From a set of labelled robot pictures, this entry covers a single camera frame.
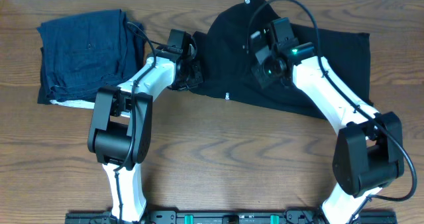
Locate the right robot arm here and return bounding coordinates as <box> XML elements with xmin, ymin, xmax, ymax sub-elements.
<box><xmin>247</xmin><ymin>18</ymin><xmax>404</xmax><ymax>223</ymax></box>

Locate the folded white garment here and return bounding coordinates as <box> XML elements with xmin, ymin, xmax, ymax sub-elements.
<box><xmin>50</xmin><ymin>100</ymin><xmax>95</xmax><ymax>109</ymax></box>

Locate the folded black garment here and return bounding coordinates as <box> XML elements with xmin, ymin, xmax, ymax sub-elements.
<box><xmin>37</xmin><ymin>47</ymin><xmax>95</xmax><ymax>105</ymax></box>

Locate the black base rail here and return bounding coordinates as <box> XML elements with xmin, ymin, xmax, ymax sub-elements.
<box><xmin>64</xmin><ymin>209</ymin><xmax>398</xmax><ymax>224</ymax></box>

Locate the black polo shirt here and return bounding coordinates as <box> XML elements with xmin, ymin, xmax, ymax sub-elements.
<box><xmin>191</xmin><ymin>0</ymin><xmax>372</xmax><ymax>118</ymax></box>

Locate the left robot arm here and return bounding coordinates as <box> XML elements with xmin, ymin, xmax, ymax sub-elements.
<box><xmin>87</xmin><ymin>29</ymin><xmax>203</xmax><ymax>223</ymax></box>

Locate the folded dark blue garment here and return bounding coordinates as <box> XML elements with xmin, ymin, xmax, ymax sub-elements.
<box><xmin>37</xmin><ymin>9</ymin><xmax>145</xmax><ymax>102</ymax></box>

